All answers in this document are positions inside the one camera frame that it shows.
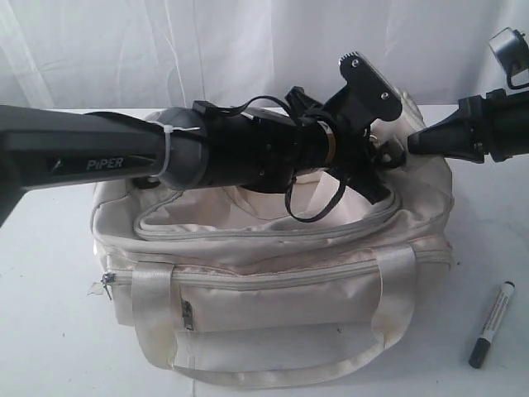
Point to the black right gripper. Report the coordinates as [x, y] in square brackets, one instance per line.
[496, 125]

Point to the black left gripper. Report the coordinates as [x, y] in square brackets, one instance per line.
[358, 155]

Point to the cream fabric duffel bag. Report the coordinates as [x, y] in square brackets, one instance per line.
[182, 265]

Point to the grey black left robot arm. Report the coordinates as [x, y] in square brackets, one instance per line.
[200, 147]

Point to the white marker black cap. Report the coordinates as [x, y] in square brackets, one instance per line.
[490, 328]

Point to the white backdrop curtain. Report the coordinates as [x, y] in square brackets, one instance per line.
[156, 54]

